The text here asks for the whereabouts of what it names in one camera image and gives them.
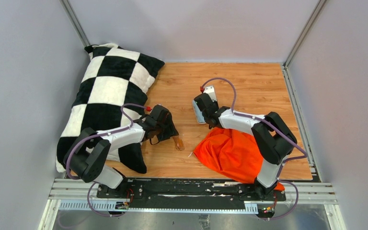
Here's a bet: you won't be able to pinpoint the aluminium frame rail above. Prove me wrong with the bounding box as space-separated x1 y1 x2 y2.
38 178 346 230

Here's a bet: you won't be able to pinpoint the orange transparent sunglasses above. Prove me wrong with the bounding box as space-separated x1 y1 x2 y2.
172 135 185 151

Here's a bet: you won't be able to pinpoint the black white checkered pillow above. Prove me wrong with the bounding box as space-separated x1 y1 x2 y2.
56 43 165 173

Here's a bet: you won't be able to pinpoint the orange cloth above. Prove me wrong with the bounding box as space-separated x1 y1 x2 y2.
193 126 286 191

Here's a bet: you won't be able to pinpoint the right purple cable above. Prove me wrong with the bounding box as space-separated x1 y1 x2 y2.
200 77 309 221

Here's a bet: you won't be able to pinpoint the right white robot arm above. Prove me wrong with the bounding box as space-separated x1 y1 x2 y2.
193 93 298 200

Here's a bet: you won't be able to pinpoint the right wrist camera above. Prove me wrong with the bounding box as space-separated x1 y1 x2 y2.
203 85 218 102

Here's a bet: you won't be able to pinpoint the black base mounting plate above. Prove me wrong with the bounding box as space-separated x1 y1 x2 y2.
96 178 286 211

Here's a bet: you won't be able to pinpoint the pink glasses case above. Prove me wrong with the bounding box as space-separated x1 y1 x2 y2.
192 100 206 125

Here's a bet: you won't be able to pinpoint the purple cable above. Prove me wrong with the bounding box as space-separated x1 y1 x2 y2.
65 103 151 218
200 77 309 221

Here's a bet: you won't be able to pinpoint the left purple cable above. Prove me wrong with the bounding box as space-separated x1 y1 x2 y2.
65 103 151 218

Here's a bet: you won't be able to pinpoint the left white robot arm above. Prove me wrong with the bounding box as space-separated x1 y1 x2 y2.
63 104 184 198

